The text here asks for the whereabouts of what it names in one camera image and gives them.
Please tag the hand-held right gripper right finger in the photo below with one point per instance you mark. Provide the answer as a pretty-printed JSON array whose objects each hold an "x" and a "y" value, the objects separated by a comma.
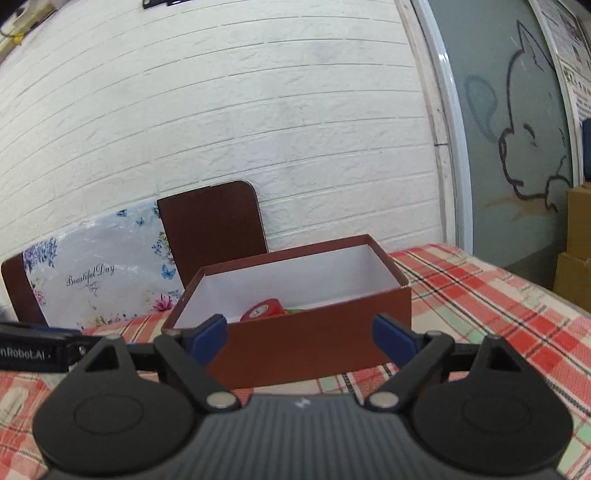
[{"x": 392, "y": 339}]

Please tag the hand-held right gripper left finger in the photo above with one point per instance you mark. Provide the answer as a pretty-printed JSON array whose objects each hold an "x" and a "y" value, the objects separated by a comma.
[{"x": 210, "y": 338}]

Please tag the brown cardboard box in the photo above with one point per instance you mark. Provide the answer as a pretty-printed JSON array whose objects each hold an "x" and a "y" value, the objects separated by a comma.
[{"x": 318, "y": 337}]

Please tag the red tape roll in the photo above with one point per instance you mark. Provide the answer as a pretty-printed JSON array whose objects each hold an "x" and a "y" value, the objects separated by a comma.
[{"x": 261, "y": 310}]

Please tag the small green object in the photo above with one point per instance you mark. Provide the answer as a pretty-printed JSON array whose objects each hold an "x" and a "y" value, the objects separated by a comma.
[{"x": 292, "y": 310}]

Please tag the red plaid tablecloth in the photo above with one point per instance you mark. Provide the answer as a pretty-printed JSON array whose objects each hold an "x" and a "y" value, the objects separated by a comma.
[{"x": 485, "y": 295}]

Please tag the tan cardboard carton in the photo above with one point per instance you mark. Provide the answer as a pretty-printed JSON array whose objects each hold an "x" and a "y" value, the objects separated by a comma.
[
  {"x": 581, "y": 221},
  {"x": 575, "y": 281}
]

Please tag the glass door with cat drawing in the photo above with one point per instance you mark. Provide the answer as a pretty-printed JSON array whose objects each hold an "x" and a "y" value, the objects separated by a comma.
[{"x": 512, "y": 115}]

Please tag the white door frame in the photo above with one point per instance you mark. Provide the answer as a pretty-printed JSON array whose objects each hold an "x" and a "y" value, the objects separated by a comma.
[{"x": 443, "y": 115}]

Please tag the black wall fixture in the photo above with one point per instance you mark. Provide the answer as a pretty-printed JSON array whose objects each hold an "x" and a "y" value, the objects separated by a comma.
[{"x": 171, "y": 2}]

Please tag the wall poster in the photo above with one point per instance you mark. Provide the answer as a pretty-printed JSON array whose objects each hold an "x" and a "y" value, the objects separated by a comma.
[{"x": 568, "y": 50}]

